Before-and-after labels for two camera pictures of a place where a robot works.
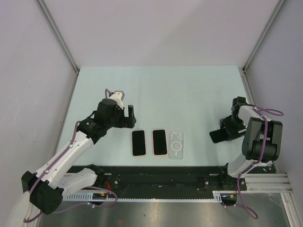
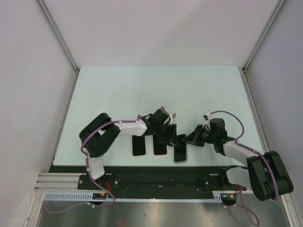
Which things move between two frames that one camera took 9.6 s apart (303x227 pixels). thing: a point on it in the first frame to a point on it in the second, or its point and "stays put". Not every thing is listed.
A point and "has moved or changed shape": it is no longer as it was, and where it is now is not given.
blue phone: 218,135 has moved or changed shape
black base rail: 199,179 stays put
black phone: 159,142 stays put
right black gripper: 232,133 to 193,137
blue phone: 138,147 stays put
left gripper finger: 133,121 to 171,137
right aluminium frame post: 263,35 stays put
